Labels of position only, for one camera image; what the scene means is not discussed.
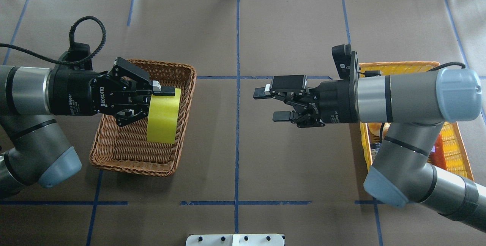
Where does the brown wicker basket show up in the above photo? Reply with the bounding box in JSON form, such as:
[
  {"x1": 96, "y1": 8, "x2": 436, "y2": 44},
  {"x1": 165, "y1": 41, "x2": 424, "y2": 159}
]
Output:
[{"x1": 90, "y1": 59, "x2": 197, "y2": 177}]

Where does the yellow tape roll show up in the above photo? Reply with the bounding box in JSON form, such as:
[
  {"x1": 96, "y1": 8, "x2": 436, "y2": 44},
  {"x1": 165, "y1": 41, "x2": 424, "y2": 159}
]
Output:
[{"x1": 147, "y1": 88, "x2": 181, "y2": 144}]

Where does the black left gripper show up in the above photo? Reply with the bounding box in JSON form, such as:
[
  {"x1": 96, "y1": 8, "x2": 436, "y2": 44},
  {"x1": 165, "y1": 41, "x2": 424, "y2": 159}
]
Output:
[{"x1": 49, "y1": 57, "x2": 175, "y2": 127}]

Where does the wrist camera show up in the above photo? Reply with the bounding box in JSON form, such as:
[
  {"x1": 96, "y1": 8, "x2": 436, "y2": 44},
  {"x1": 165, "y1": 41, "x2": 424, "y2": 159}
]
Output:
[
  {"x1": 55, "y1": 42, "x2": 93, "y2": 71},
  {"x1": 331, "y1": 44, "x2": 359, "y2": 80}
]

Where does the toy croissant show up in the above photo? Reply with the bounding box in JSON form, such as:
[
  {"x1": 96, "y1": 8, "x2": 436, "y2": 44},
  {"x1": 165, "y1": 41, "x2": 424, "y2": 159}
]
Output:
[{"x1": 367, "y1": 123, "x2": 390, "y2": 137}]

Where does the small dark can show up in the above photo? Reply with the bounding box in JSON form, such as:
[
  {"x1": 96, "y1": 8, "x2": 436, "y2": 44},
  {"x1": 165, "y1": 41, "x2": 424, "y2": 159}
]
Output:
[{"x1": 370, "y1": 142, "x2": 381, "y2": 161}]

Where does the black left camera cable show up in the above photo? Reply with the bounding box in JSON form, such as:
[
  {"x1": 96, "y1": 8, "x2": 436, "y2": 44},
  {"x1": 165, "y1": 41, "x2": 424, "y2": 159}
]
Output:
[{"x1": 0, "y1": 16, "x2": 107, "y2": 66}]

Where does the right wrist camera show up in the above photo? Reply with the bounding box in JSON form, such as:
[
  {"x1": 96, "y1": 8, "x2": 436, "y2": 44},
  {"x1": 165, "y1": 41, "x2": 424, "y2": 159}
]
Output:
[{"x1": 331, "y1": 44, "x2": 359, "y2": 80}]

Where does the yellow plastic basket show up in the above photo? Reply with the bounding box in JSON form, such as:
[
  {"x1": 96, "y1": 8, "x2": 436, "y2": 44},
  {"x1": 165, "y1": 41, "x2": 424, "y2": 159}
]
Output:
[{"x1": 360, "y1": 61, "x2": 474, "y2": 180}]

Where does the black right camera cable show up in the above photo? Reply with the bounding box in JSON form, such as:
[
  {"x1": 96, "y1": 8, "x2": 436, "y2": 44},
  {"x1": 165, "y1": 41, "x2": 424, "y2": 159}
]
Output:
[{"x1": 359, "y1": 61, "x2": 467, "y2": 76}]

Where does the black camera cable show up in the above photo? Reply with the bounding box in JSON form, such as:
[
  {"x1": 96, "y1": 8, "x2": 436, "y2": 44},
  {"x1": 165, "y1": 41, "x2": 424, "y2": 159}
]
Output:
[
  {"x1": 0, "y1": 16, "x2": 107, "y2": 66},
  {"x1": 359, "y1": 61, "x2": 467, "y2": 76}
]

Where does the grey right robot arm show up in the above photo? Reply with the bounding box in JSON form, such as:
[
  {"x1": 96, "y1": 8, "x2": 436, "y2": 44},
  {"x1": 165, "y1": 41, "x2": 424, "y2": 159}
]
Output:
[{"x1": 253, "y1": 68, "x2": 485, "y2": 232}]

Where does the toy carrot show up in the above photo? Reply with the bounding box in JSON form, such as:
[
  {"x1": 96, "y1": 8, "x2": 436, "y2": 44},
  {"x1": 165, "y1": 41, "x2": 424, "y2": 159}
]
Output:
[{"x1": 428, "y1": 134, "x2": 447, "y2": 170}]

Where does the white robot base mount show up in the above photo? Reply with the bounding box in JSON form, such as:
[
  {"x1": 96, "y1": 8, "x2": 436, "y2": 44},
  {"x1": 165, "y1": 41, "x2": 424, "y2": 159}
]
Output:
[{"x1": 185, "y1": 233, "x2": 286, "y2": 246}]

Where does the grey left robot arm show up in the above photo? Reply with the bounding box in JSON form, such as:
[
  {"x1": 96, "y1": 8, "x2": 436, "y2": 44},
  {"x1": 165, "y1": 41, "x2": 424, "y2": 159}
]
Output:
[{"x1": 1, "y1": 57, "x2": 177, "y2": 198}]

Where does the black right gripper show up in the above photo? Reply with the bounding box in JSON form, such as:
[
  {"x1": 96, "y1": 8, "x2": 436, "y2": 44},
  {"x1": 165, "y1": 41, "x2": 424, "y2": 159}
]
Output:
[{"x1": 253, "y1": 75, "x2": 359, "y2": 128}]

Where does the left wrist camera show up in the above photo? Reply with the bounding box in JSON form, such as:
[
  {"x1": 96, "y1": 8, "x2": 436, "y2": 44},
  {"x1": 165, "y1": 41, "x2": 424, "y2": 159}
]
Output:
[{"x1": 55, "y1": 42, "x2": 93, "y2": 71}]

